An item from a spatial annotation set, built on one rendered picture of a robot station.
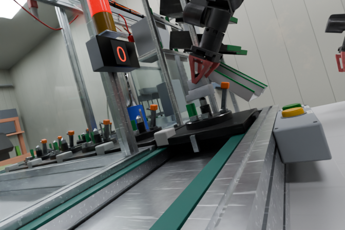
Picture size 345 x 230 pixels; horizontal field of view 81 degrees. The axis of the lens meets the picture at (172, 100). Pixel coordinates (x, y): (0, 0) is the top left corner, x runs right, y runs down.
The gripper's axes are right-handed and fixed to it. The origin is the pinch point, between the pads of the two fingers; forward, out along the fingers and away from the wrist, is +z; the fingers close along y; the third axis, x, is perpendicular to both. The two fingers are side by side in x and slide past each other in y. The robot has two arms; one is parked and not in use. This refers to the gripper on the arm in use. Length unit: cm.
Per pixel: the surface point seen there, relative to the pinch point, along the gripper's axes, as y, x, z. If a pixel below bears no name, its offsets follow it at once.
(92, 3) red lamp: 20.7, -24.0, -11.4
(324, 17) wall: -324, 37, -96
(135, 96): -60, -63, 39
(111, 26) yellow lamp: 19.0, -18.4, -7.7
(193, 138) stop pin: 13.3, 8.5, 11.0
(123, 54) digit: 17.6, -14.0, -2.5
